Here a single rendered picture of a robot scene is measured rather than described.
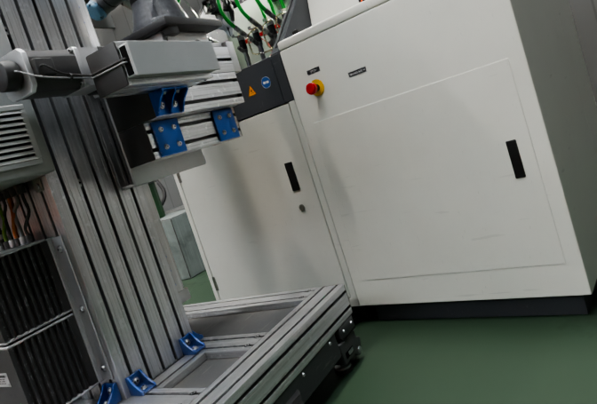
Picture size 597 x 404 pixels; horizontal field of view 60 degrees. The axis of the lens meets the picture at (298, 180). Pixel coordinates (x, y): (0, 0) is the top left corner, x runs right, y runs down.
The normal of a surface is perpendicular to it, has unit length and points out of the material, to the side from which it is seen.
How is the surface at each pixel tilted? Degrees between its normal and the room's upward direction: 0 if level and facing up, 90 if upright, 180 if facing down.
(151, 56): 90
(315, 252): 90
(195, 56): 90
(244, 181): 90
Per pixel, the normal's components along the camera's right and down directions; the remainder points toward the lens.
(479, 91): -0.57, 0.25
